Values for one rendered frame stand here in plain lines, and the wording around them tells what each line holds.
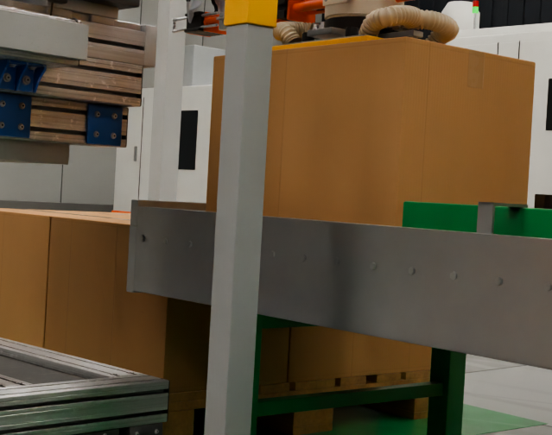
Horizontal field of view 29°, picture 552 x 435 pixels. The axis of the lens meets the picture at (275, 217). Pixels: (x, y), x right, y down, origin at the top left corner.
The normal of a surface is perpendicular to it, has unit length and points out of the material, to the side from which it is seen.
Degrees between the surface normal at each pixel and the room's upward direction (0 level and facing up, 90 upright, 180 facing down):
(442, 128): 90
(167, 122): 90
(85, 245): 90
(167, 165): 90
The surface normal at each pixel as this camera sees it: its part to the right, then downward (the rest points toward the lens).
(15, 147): 0.70, 0.05
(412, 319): -0.76, -0.03
